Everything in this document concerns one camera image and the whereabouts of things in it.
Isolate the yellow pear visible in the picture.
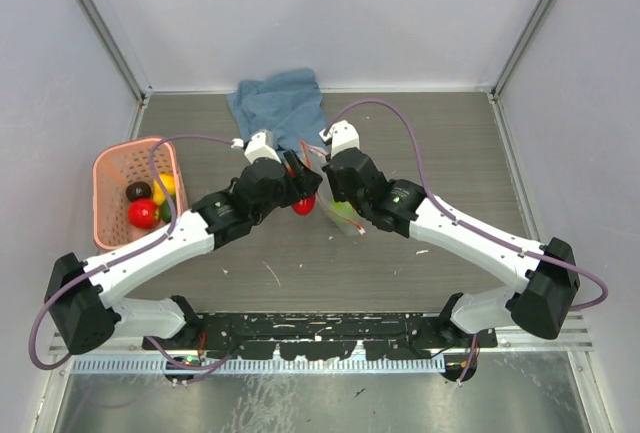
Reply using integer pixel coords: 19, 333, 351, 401
152, 174, 176, 206

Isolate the blue cloth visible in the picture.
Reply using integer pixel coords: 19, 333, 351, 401
227, 68, 327, 154

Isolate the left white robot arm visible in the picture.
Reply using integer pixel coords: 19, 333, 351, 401
45, 151, 322, 355

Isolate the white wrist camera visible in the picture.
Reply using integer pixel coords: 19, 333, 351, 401
231, 129, 282, 164
319, 120, 360, 157

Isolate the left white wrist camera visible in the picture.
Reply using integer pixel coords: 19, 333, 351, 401
231, 129, 282, 164

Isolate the pink plastic basket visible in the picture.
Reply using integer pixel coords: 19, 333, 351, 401
93, 137, 188, 251

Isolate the green fruit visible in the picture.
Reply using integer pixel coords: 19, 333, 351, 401
159, 201, 172, 224

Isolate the red apple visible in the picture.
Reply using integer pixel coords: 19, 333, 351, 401
128, 198, 158, 230

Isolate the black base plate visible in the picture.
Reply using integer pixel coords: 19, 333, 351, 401
159, 313, 471, 361

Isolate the red yellow mango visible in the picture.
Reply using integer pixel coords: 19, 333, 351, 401
291, 194, 317, 216

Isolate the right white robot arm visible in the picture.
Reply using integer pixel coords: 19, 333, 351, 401
323, 148, 580, 347

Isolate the grey slotted cable duct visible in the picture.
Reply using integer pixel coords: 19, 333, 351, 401
70, 354, 445, 375

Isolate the green apple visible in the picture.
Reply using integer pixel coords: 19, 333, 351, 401
332, 202, 356, 219

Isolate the dark brown fruit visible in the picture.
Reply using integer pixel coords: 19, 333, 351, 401
125, 181, 152, 203

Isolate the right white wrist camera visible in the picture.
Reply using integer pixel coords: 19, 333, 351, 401
319, 120, 360, 157

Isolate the clear orange zip bag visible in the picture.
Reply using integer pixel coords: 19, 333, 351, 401
300, 140, 366, 236

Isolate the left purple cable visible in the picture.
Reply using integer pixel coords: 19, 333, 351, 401
28, 133, 246, 372

